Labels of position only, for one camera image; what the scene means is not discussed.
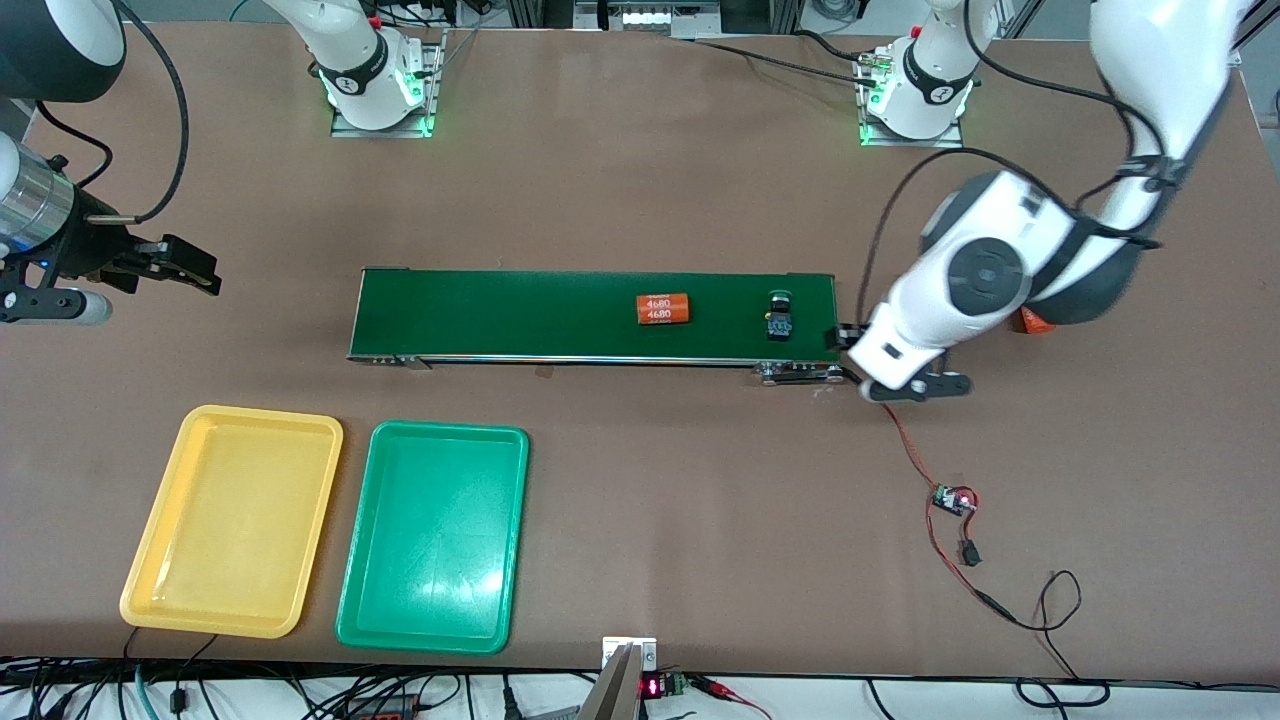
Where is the black inline connector lead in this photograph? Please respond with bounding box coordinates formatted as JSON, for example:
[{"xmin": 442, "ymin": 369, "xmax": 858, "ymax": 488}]
[{"xmin": 955, "ymin": 495, "xmax": 985, "ymax": 569}]

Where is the yellow plastic tray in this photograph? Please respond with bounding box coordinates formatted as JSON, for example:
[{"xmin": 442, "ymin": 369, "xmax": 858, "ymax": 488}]
[{"xmin": 119, "ymin": 404, "xmax": 344, "ymax": 640}]

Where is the green conveyor belt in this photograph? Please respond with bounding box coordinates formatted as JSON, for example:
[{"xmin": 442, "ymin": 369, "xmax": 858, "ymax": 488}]
[{"xmin": 346, "ymin": 266, "xmax": 849, "ymax": 387}]

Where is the green plastic tray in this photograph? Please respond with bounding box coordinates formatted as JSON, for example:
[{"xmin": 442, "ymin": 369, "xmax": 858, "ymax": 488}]
[{"xmin": 335, "ymin": 420, "xmax": 530, "ymax": 656}]

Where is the red alligator clip lead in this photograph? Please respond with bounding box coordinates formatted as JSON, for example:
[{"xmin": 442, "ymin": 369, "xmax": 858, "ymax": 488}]
[{"xmin": 688, "ymin": 676, "xmax": 773, "ymax": 720}]

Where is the grey metal pole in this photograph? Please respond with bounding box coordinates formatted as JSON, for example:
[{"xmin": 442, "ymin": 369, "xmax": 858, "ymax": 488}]
[{"xmin": 577, "ymin": 644, "xmax": 643, "ymax": 720}]

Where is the red black motor cable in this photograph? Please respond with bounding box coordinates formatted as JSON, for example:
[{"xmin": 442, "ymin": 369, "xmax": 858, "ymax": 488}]
[{"xmin": 843, "ymin": 366, "xmax": 946, "ymax": 493}]

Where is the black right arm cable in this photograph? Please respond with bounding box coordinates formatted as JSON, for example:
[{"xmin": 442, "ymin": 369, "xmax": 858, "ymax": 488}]
[{"xmin": 35, "ymin": 0, "xmax": 191, "ymax": 225}]

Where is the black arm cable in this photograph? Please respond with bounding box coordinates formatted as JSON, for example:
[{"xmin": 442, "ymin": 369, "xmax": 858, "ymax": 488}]
[
  {"xmin": 35, "ymin": 0, "xmax": 191, "ymax": 225},
  {"xmin": 858, "ymin": 0, "xmax": 1191, "ymax": 321}
]

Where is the aluminium left arm base plate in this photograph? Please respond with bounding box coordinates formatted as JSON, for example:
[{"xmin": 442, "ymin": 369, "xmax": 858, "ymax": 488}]
[{"xmin": 858, "ymin": 50, "xmax": 966, "ymax": 149}]

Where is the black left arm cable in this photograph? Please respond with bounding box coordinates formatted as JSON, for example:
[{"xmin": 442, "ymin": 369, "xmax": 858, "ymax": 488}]
[{"xmin": 858, "ymin": 0, "xmax": 1191, "ymax": 321}]

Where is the red black power cable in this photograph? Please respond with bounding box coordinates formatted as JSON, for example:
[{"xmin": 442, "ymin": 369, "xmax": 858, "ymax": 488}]
[{"xmin": 924, "ymin": 500, "xmax": 1021, "ymax": 627}]

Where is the black table cable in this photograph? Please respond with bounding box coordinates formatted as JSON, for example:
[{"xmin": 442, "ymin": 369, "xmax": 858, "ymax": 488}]
[{"xmin": 690, "ymin": 28, "xmax": 881, "ymax": 91}]

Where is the aluminium right arm base plate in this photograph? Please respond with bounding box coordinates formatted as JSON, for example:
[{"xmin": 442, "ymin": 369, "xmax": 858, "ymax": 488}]
[{"xmin": 330, "ymin": 28, "xmax": 447, "ymax": 140}]

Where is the white metal bracket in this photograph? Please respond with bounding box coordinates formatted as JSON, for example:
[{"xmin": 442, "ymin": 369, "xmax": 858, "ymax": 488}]
[{"xmin": 601, "ymin": 636, "xmax": 659, "ymax": 671}]

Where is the black cable with plug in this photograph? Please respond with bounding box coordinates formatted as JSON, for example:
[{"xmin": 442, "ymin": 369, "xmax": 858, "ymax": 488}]
[{"xmin": 170, "ymin": 634, "xmax": 219, "ymax": 713}]

